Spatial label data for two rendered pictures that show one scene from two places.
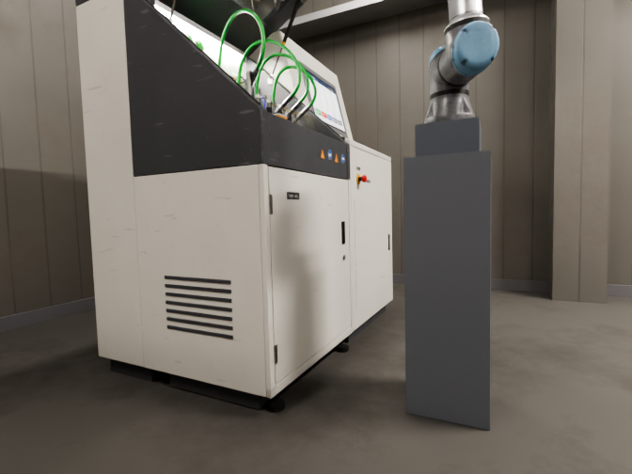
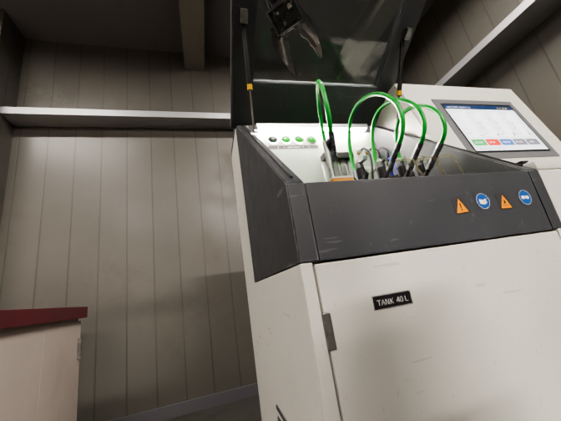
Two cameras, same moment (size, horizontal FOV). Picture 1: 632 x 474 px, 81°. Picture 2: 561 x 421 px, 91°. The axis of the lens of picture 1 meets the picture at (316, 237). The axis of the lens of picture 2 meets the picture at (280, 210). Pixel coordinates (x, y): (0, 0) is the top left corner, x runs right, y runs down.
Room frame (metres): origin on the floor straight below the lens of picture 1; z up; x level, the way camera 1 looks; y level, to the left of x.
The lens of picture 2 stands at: (0.74, -0.21, 0.75)
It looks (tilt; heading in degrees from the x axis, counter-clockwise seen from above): 16 degrees up; 47
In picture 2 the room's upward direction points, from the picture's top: 9 degrees counter-clockwise
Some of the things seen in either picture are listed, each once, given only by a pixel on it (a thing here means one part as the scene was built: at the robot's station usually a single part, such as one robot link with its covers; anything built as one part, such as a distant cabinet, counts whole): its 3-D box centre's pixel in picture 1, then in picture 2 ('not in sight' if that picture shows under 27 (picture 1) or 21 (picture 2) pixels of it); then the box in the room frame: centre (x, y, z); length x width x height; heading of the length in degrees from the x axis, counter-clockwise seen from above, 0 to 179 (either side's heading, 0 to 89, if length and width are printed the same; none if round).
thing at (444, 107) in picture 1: (449, 110); not in sight; (1.18, -0.43, 0.95); 0.15 x 0.15 x 0.10
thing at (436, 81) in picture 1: (450, 71); not in sight; (1.18, -0.43, 1.07); 0.13 x 0.12 x 0.14; 1
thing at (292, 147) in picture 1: (310, 152); (433, 210); (1.43, 0.01, 0.87); 0.62 x 0.04 x 0.16; 153
